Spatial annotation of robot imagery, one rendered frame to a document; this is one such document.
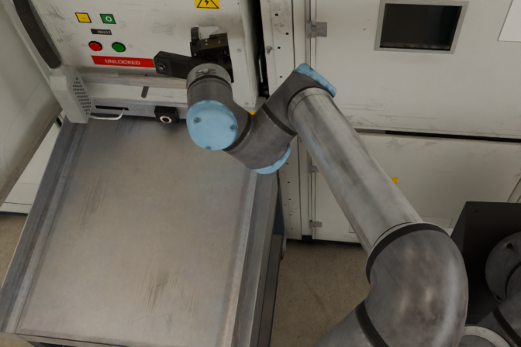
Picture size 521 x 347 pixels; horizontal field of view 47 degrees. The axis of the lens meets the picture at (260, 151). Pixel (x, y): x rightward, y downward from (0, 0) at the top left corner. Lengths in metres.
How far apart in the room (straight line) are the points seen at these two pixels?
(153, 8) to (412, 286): 0.93
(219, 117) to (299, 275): 1.37
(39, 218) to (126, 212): 0.22
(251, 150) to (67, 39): 0.62
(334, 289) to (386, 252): 1.63
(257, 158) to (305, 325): 1.23
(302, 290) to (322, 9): 1.28
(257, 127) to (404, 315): 0.57
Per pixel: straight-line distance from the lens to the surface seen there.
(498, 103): 1.62
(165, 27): 1.45
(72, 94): 1.58
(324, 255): 2.41
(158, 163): 1.67
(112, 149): 1.73
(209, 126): 1.10
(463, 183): 1.95
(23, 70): 1.74
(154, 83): 1.56
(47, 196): 1.69
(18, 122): 1.77
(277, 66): 1.54
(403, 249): 0.73
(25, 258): 1.63
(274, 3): 1.39
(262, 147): 1.16
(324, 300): 2.35
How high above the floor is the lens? 2.22
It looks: 57 degrees down
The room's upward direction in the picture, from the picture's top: 8 degrees counter-clockwise
